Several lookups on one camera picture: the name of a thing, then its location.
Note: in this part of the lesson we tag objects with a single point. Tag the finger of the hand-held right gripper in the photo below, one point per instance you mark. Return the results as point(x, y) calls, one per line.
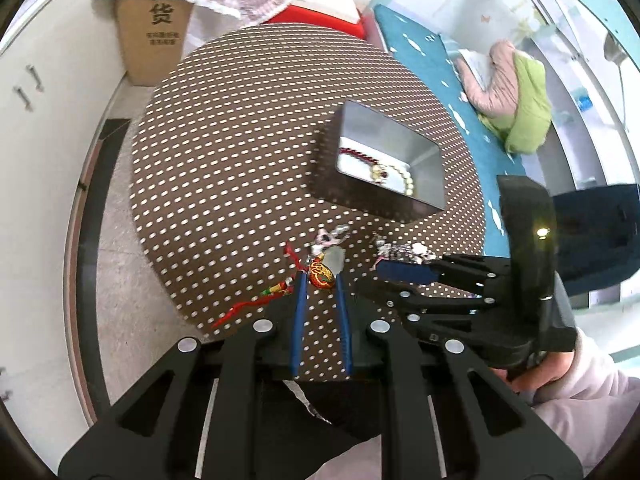
point(405, 271)
point(400, 296)

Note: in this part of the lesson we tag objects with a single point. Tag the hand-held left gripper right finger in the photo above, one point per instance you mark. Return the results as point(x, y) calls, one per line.
point(344, 330)

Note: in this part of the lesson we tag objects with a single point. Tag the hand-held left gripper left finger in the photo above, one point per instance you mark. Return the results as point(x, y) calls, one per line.
point(298, 320)

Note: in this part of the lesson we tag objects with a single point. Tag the red knot tassel charm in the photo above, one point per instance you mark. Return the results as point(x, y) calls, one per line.
point(320, 274)

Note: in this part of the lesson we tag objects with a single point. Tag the clear plastic lid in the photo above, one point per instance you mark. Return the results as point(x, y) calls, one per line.
point(336, 262)

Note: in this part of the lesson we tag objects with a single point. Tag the silver metal tin box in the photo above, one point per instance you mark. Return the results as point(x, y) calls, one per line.
point(325, 170)

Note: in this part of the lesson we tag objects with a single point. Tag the person's right forearm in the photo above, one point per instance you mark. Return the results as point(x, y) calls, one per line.
point(590, 410)

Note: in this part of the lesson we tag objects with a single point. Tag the person's right hand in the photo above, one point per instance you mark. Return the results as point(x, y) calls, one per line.
point(545, 375)

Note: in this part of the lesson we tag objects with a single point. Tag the dark blue cloth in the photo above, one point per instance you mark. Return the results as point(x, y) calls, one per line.
point(595, 230)

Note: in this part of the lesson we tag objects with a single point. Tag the person's dark pants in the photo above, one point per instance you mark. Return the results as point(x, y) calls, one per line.
point(345, 410)

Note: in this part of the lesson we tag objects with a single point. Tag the person's pale pink top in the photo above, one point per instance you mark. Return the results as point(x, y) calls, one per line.
point(355, 462)

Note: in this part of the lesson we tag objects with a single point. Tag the green garment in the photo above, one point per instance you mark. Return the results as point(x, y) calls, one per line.
point(530, 110)

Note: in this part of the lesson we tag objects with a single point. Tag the round polka dot table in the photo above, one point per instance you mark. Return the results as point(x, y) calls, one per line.
point(225, 160)

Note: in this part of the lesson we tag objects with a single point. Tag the pink garment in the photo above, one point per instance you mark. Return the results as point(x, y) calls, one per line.
point(495, 90)

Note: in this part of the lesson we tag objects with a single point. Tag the teal printed bed mat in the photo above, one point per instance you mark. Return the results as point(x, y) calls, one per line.
point(425, 60)

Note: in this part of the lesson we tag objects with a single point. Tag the red stool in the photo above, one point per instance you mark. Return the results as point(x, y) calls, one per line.
point(320, 17)

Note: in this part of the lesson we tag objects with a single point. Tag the white cabinet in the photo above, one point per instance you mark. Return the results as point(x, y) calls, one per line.
point(40, 160)

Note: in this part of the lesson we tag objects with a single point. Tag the brown cardboard box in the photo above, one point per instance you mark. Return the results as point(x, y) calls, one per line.
point(150, 50)

